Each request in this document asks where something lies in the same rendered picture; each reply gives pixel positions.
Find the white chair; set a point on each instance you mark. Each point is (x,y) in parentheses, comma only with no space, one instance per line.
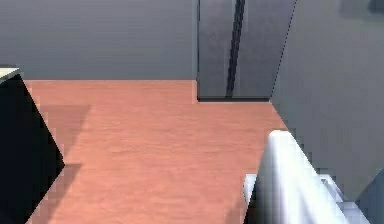
(286,186)

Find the black cabinet with pale top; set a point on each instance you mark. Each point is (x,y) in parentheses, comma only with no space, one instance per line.
(23,150)

